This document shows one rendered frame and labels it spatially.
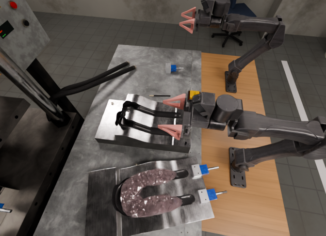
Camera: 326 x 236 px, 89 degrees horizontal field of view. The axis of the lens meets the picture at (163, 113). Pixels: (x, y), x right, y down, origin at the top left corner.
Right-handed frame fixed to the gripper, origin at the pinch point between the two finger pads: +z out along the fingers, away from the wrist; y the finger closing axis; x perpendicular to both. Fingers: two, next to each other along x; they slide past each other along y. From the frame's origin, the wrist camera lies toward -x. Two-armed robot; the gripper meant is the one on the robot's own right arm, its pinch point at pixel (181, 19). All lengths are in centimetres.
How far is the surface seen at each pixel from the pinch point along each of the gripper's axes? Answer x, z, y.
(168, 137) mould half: 31, -1, 54
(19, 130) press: 40, 87, 59
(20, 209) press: 41, 61, 95
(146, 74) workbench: 39.6, 22.6, 2.4
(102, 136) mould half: 33, 34, 58
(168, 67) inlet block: 34.4, 7.1, -1.3
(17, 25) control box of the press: -4, 75, 25
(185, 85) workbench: 40.0, -6.4, 8.7
